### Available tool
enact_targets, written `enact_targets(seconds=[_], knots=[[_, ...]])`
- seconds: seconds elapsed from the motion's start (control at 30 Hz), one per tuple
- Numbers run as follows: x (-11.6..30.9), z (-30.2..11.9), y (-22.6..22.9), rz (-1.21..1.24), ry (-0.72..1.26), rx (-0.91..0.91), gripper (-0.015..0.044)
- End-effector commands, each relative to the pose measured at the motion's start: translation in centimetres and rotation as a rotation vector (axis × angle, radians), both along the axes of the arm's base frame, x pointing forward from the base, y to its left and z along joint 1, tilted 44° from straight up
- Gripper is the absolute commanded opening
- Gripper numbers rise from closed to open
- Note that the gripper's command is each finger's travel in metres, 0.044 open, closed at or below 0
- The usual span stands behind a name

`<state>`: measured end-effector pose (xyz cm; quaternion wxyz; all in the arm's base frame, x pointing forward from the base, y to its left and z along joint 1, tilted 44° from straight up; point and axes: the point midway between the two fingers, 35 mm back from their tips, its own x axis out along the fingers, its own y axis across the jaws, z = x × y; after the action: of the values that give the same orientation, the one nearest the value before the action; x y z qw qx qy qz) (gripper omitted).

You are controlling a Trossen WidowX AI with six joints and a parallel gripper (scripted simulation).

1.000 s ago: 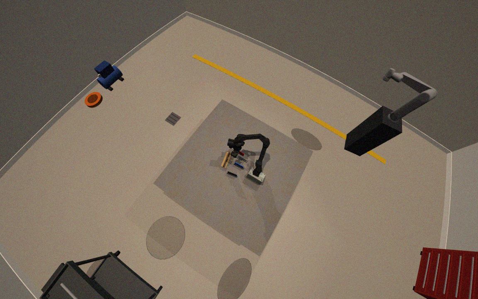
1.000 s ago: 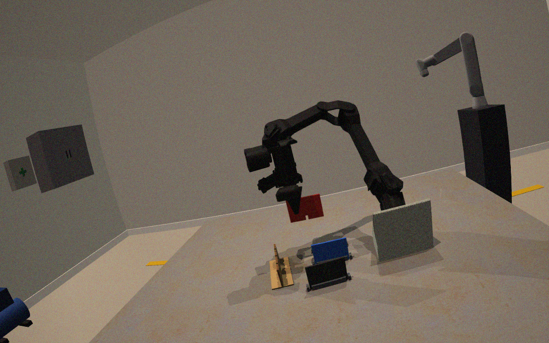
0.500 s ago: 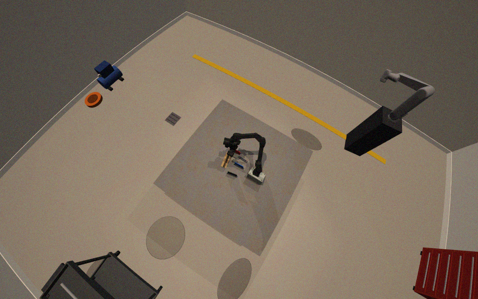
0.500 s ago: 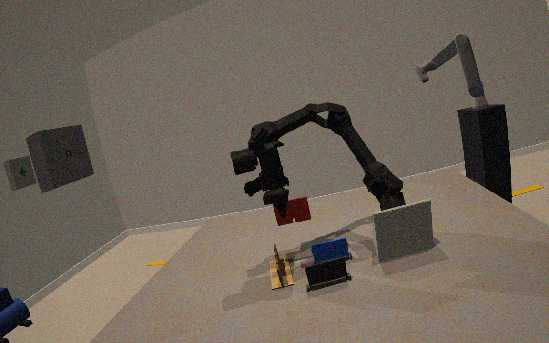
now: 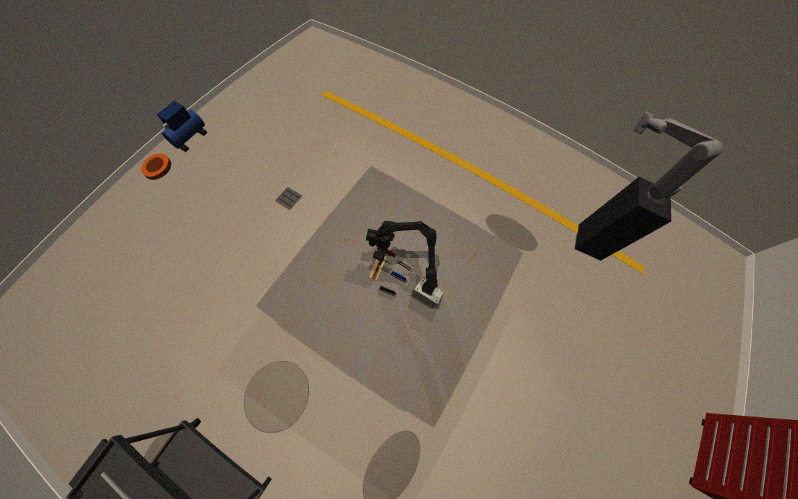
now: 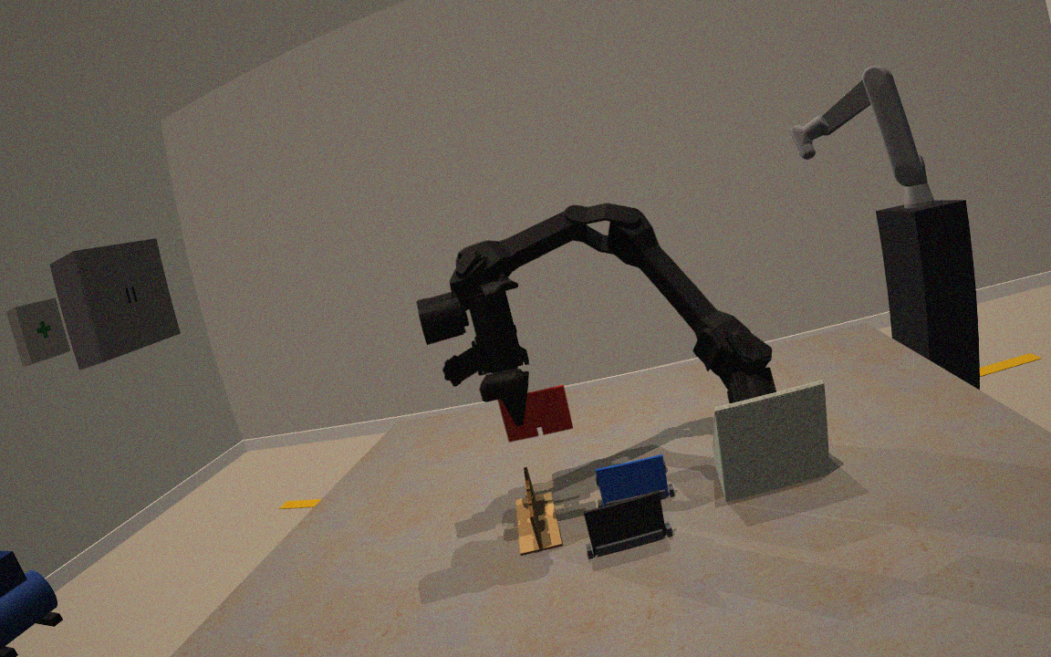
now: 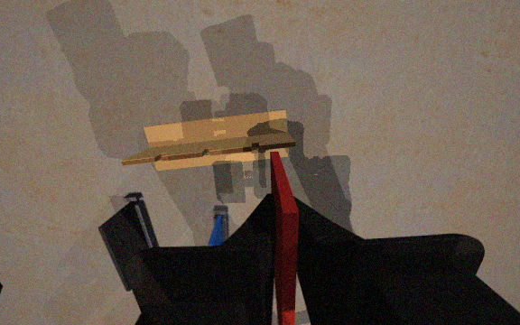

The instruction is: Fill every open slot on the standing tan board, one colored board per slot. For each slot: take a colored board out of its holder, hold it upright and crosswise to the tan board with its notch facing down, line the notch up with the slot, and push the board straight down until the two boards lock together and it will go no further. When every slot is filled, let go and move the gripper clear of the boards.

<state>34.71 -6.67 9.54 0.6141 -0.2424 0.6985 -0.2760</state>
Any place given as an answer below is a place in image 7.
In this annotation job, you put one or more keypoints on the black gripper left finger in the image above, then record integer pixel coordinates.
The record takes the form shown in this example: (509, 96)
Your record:
(241, 269)

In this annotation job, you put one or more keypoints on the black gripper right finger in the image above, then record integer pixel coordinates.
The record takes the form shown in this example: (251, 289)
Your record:
(334, 265)

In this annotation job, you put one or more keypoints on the tan slotted board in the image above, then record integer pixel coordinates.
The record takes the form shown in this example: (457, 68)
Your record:
(218, 140)

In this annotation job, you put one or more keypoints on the blue board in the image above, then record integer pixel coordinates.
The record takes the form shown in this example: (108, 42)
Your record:
(216, 233)

